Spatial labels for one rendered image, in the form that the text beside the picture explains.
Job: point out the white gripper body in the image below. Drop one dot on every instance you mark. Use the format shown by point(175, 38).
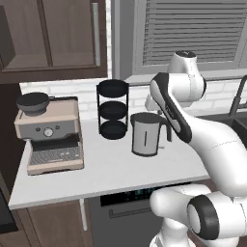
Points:
point(151, 103)

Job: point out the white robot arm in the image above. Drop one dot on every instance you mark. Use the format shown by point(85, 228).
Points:
point(222, 151)

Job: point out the grey electric kettle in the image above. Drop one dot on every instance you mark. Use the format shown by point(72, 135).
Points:
point(145, 136)

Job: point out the window with grey blinds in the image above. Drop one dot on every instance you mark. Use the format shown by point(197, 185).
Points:
point(193, 32)

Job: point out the dark sink tap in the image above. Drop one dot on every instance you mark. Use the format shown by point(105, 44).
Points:
point(237, 96)

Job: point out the dark sink basin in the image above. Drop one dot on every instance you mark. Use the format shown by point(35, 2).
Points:
point(236, 123)

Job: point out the beige espresso coffee machine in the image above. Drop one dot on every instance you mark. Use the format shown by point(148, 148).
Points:
point(51, 128)

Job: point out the grey dishwasher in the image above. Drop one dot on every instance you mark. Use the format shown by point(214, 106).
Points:
point(125, 222)

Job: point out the brown base cupboard door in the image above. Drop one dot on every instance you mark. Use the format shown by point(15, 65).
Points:
point(54, 225)

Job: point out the black appliance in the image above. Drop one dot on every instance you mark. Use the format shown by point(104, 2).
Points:
point(5, 212)

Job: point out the brown wall cupboard door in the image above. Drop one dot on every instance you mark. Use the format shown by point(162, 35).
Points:
point(22, 35)
point(72, 32)

